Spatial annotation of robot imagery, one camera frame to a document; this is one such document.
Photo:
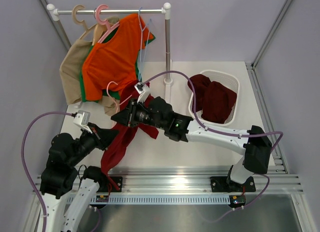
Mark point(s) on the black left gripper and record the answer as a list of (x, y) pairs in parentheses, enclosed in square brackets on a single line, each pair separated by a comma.
[(102, 136)]

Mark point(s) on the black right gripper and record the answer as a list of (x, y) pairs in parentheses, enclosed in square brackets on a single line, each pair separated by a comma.
[(129, 116)]

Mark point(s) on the dark red t shirt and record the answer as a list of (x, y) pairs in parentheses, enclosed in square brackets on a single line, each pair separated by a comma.
[(116, 151)]

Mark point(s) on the pink plastic hanger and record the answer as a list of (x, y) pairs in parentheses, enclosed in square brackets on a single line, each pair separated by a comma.
[(117, 105), (108, 27)]

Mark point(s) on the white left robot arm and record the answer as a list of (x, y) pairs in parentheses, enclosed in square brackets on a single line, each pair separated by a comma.
[(57, 180)]

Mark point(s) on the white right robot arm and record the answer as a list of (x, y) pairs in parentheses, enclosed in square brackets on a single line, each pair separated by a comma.
[(253, 145)]

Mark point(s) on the green t shirt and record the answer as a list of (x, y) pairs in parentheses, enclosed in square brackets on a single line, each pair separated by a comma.
[(114, 94)]

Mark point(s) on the orange t shirt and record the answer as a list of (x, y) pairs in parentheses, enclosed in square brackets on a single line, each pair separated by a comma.
[(114, 60)]

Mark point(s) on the beige t shirt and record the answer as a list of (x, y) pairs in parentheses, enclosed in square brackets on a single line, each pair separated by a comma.
[(70, 69)]

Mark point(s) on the dark red shirt in basket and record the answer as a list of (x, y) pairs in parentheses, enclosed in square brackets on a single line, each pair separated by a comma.
[(214, 100)]

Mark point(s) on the white plastic laundry basket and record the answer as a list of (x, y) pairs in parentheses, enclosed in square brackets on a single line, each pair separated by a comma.
[(226, 80)]

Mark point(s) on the white metal clothes rack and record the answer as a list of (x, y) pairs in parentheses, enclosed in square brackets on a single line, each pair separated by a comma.
[(165, 10)]

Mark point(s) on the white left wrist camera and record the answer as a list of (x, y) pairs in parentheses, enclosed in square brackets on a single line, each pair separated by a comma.
[(81, 119)]

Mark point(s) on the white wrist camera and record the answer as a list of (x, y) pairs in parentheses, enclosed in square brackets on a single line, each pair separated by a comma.
[(81, 119), (143, 90)]

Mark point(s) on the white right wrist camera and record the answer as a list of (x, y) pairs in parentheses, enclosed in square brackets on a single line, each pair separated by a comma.
[(143, 90)]

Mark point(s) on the white slotted cable duct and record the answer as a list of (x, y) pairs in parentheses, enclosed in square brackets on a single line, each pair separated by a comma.
[(161, 200)]

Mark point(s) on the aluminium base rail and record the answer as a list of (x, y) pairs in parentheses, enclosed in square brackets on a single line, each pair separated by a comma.
[(196, 180)]

